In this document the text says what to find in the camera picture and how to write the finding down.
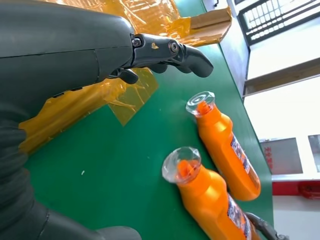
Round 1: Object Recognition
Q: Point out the orange bottle with clear cap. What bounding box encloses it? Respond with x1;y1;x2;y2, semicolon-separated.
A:
162;146;261;240
185;91;262;202

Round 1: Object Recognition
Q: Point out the red and white sign stand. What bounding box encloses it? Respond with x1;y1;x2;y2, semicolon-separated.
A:
260;134;320;200

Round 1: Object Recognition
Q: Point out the green table mat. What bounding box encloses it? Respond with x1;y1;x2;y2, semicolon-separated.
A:
25;0;275;240

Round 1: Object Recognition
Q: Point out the yellow taped cardboard box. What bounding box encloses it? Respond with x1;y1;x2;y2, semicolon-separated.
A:
18;0;232;155

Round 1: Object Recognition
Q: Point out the black window grille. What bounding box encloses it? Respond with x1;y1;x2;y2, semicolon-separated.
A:
237;0;320;46

